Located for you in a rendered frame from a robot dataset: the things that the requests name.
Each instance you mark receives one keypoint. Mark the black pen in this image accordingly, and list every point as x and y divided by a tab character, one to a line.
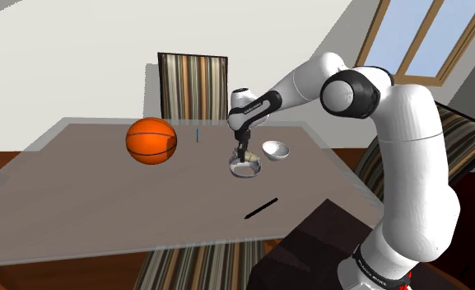
261	208

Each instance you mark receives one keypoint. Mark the beige rounded object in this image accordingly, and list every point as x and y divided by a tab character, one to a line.
254	156

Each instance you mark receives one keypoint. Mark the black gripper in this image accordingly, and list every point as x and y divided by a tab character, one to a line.
243	138

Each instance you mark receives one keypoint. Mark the white shallow bowl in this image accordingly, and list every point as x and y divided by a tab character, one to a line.
237	170

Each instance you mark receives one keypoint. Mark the grey table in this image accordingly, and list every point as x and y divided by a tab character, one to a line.
100	201

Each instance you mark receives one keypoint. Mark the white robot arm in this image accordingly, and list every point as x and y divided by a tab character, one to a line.
413	168

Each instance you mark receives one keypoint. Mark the wooden framed window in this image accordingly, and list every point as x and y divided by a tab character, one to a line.
429	36

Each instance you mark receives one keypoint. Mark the dark robot stand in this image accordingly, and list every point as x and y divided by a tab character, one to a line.
321	245

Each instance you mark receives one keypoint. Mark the orange basketball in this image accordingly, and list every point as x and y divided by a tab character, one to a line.
150	140

